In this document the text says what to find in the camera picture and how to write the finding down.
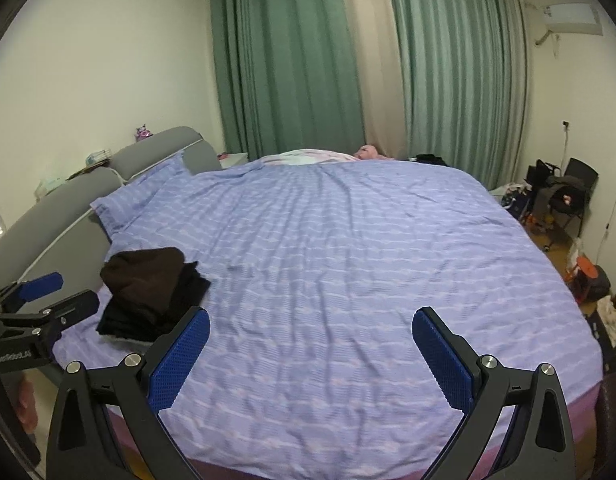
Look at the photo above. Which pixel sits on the person's left hand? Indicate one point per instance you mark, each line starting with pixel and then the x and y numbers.
pixel 27 405

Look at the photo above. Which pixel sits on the black chair with clothes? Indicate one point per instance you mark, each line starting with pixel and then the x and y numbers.
pixel 562 195

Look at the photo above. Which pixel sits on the pink plush toy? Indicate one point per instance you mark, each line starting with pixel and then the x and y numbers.
pixel 370 152

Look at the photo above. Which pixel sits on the grey padded headboard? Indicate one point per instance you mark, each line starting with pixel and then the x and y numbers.
pixel 43 215

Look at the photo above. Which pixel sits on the white nightstand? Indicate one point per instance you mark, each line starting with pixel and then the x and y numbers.
pixel 233 159

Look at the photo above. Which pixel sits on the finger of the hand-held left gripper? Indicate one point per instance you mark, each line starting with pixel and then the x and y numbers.
pixel 73 310
pixel 40 284

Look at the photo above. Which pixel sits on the small purple toy figure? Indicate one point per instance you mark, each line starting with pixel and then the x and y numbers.
pixel 143 132

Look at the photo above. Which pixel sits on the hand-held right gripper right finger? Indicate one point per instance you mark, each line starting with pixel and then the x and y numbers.
pixel 445 360

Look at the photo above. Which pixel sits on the stack of folded black clothes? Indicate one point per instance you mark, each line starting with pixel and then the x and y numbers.
pixel 153 317

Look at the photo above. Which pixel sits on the pile of green and white clothes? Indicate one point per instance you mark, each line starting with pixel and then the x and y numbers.
pixel 612 312

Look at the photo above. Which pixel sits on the white air conditioner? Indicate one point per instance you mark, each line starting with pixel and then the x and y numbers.
pixel 572 17

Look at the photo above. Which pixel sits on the orange stool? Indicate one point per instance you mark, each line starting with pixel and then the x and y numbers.
pixel 580 272

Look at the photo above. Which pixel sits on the purple striped pillow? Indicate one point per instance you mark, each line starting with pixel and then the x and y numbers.
pixel 133 195

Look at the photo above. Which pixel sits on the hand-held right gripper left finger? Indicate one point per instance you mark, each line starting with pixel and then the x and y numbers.
pixel 180 360

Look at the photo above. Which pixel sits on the purple striped blanket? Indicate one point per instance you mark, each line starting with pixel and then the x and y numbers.
pixel 338 260

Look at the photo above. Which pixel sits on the white and pink quilt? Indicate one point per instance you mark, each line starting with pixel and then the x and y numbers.
pixel 308 157

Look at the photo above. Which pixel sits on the dark cloth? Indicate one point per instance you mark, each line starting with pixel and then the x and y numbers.
pixel 431 159

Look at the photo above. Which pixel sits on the dark brown fleece pants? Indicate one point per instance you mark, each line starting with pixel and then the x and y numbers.
pixel 143 275

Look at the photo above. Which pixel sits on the dark wicker chair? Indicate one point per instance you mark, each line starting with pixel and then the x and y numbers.
pixel 615 425

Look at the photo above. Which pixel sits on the beige curtain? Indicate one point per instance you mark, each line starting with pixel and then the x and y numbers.
pixel 375 85

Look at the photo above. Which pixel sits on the black backpack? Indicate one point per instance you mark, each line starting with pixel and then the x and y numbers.
pixel 600 285

